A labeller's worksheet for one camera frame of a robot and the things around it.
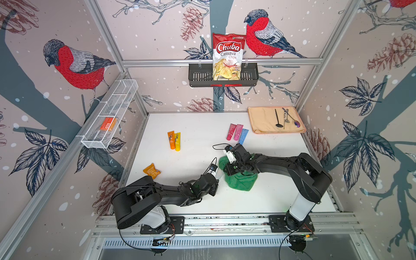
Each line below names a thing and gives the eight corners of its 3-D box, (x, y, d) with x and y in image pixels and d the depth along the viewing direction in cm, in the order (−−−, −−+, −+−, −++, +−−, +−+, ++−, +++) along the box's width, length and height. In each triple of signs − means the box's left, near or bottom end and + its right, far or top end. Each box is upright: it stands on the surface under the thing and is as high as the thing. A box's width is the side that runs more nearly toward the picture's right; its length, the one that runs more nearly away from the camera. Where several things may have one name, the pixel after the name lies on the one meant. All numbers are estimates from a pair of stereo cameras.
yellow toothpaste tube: (175, 151, 103) (174, 149, 100) (175, 135, 111) (174, 132, 109) (180, 151, 103) (180, 148, 101) (180, 134, 112) (179, 132, 109)
